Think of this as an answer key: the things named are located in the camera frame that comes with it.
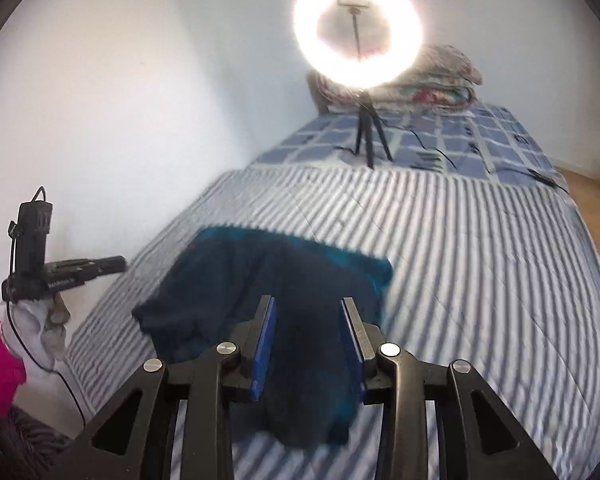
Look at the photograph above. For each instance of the blue checked bed sheet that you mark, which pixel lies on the blue checked bed sheet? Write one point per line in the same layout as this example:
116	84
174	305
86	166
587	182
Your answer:
460	145

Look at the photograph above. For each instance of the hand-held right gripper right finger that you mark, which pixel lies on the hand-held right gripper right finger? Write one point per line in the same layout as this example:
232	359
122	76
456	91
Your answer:
352	350

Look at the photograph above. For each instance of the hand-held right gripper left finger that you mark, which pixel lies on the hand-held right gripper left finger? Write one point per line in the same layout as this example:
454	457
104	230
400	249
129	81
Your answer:
262	350

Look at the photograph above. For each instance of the person's dark striped clothing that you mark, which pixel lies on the person's dark striped clothing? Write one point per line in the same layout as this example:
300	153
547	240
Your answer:
30	445

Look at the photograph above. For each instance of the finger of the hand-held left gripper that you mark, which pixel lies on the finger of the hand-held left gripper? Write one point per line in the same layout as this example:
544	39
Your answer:
107	264

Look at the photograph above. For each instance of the floral folded quilt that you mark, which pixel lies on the floral folded quilt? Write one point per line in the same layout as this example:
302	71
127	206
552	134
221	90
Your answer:
430	80

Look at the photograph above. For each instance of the brown wooden headboard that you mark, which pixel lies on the brown wooden headboard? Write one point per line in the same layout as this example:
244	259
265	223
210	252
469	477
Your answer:
317	95

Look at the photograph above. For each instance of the person's left hand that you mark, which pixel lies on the person's left hand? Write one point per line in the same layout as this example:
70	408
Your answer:
35	327

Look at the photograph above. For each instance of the teal fleece garment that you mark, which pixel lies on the teal fleece garment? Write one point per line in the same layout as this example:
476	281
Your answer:
290	280

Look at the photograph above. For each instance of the blue white striped blanket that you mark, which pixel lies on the blue white striped blanket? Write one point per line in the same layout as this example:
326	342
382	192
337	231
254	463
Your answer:
480	285

